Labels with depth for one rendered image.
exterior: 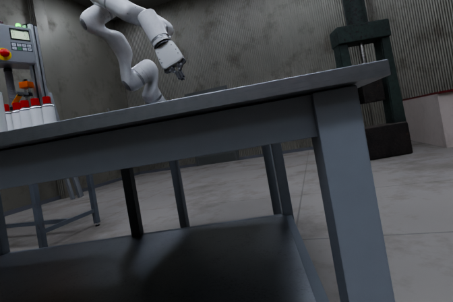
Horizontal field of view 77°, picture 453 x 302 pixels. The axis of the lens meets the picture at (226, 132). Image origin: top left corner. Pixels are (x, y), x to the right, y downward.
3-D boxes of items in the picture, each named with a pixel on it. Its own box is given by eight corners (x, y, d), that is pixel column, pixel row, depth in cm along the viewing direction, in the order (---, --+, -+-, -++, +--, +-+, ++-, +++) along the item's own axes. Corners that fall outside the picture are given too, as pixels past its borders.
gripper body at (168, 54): (174, 40, 128) (187, 61, 127) (155, 52, 129) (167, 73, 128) (169, 34, 120) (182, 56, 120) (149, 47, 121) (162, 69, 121)
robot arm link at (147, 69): (141, 102, 186) (121, 72, 171) (162, 85, 194) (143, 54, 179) (152, 106, 178) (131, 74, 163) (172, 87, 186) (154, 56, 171)
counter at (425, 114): (440, 131, 648) (433, 94, 649) (516, 139, 404) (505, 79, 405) (400, 137, 673) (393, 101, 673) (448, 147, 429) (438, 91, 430)
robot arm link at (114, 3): (127, 15, 144) (172, 43, 136) (101, 9, 130) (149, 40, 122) (133, -4, 140) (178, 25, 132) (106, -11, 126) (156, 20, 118)
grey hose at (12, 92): (8, 110, 141) (1, 69, 141) (14, 110, 144) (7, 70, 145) (14, 109, 141) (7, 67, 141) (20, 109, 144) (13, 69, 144)
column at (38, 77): (43, 154, 144) (21, 24, 144) (50, 154, 148) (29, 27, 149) (51, 153, 143) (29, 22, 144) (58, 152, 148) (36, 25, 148)
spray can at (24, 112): (21, 145, 129) (14, 101, 129) (32, 145, 134) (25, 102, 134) (29, 143, 127) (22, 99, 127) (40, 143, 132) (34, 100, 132)
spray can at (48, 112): (44, 141, 128) (36, 97, 128) (53, 141, 133) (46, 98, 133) (53, 139, 127) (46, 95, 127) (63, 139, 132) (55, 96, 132)
